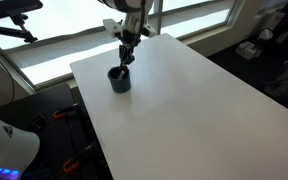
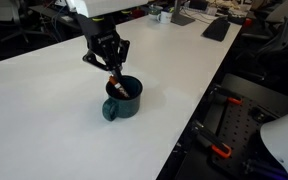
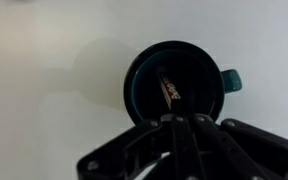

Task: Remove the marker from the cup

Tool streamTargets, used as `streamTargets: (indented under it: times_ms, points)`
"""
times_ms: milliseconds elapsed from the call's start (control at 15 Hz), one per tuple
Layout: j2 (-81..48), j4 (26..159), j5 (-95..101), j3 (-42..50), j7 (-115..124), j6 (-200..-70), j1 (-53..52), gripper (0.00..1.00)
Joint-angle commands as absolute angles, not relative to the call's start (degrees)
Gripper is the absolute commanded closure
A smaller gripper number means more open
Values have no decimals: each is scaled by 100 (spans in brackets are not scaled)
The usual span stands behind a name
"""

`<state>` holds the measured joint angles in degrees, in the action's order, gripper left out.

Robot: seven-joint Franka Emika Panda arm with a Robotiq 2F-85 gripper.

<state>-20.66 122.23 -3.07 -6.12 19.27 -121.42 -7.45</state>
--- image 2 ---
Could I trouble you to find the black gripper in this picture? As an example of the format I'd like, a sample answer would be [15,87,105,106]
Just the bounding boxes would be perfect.
[82,28,131,80]

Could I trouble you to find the orange white dry-erase marker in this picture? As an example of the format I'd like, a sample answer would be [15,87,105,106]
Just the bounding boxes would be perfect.
[108,76,131,99]

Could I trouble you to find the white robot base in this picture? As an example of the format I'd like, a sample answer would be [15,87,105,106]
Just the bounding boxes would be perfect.
[259,105,288,180]

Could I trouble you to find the green ceramic cup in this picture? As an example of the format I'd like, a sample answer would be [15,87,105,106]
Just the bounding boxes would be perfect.
[148,4,164,21]

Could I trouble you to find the teal enamel mug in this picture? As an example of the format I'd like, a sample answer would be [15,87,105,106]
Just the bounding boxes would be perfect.
[101,75,144,122]

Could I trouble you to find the white coffee mug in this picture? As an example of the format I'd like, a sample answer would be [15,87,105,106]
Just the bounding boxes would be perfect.
[156,10,173,25]

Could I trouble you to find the black background desk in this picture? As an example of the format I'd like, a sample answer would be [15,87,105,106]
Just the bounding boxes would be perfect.
[28,0,148,33]

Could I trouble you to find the grey monitor stand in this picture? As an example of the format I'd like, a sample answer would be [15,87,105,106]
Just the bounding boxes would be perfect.
[170,0,196,27]

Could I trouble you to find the black keyboard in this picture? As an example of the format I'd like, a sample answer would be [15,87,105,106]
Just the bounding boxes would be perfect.
[202,16,232,43]

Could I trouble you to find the dark office chair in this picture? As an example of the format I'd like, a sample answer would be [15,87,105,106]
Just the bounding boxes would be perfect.
[0,0,52,44]

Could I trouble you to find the black orange bar clamp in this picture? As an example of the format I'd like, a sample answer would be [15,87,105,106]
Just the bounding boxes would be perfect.
[210,87,244,107]
[191,120,233,160]

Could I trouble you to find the black robot stand platform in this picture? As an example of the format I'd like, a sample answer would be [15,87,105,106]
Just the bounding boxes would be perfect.
[173,73,288,180]

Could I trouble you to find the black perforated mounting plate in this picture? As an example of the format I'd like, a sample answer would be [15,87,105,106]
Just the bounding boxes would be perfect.
[210,94,282,179]

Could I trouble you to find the grey office chair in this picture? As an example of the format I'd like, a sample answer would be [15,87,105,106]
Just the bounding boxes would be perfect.
[240,0,288,58]

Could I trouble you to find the blue cable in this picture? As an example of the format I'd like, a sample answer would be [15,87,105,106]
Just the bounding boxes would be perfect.
[50,4,68,43]

